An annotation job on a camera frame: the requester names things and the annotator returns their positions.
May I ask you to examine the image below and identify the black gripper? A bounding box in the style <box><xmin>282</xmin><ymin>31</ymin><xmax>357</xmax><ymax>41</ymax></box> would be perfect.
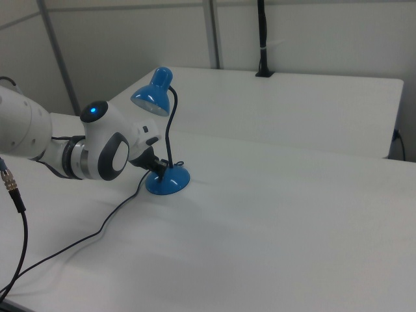
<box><xmin>129</xmin><ymin>147</ymin><xmax>168</xmax><ymax>182</ymax></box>

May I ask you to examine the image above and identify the blue gooseneck desk lamp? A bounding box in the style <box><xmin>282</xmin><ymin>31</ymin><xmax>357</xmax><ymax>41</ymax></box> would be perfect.
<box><xmin>130</xmin><ymin>66</ymin><xmax>191</xmax><ymax>196</ymax></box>

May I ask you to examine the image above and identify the white adjacent table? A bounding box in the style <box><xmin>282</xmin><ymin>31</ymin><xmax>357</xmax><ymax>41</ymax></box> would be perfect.
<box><xmin>109</xmin><ymin>66</ymin><xmax>405</xmax><ymax>160</ymax></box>

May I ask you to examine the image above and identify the black lamp power cord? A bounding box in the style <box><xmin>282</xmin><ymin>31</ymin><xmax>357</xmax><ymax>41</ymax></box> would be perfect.
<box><xmin>0</xmin><ymin>160</ymin><xmax>185</xmax><ymax>294</ymax></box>

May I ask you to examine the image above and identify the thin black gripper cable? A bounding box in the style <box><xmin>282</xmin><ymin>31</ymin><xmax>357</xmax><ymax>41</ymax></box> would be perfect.
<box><xmin>34</xmin><ymin>135</ymin><xmax>75</xmax><ymax>179</ymax></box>

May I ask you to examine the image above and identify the grey aluminium partition post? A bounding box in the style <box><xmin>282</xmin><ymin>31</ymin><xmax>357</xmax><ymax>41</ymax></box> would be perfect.
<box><xmin>36</xmin><ymin>0</ymin><xmax>81</xmax><ymax>117</ymax></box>
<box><xmin>203</xmin><ymin>0</ymin><xmax>226</xmax><ymax>70</ymax></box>

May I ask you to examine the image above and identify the black cable with metal connector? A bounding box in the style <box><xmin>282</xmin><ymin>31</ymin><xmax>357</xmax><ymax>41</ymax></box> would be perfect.
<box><xmin>0</xmin><ymin>155</ymin><xmax>29</xmax><ymax>302</ymax></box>

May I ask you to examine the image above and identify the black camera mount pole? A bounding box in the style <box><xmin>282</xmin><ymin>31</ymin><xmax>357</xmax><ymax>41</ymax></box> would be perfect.
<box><xmin>255</xmin><ymin>0</ymin><xmax>276</xmax><ymax>78</ymax></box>

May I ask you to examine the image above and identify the black cable with blue plug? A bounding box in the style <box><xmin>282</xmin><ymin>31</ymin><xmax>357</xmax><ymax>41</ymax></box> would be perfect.
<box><xmin>393</xmin><ymin>128</ymin><xmax>407</xmax><ymax>162</ymax></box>

